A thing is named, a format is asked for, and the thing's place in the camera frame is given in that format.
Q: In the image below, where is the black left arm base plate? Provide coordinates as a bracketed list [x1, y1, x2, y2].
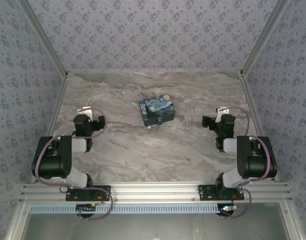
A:
[65, 185, 111, 202]

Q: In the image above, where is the aluminium table side rail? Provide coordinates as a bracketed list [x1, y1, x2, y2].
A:
[239, 72, 279, 183]
[32, 74, 69, 184]

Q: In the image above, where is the light blue slotted cable duct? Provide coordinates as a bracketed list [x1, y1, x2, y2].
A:
[29, 202, 220, 215]

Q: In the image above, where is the aluminium mounting rail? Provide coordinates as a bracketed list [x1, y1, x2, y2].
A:
[19, 182, 293, 204]

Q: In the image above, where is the aluminium slanted frame post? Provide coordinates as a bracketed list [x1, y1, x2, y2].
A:
[239, 0, 291, 77]
[19, 0, 69, 77]

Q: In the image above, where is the black controller board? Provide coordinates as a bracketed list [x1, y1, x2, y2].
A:
[76, 203, 97, 218]
[217, 203, 237, 217]

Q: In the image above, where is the starry night print box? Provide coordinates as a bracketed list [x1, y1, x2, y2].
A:
[138, 94, 176, 127]

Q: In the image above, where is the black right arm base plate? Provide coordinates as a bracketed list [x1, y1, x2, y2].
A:
[198, 184, 245, 202]

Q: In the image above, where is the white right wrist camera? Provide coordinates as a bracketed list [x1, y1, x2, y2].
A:
[215, 106, 230, 123]

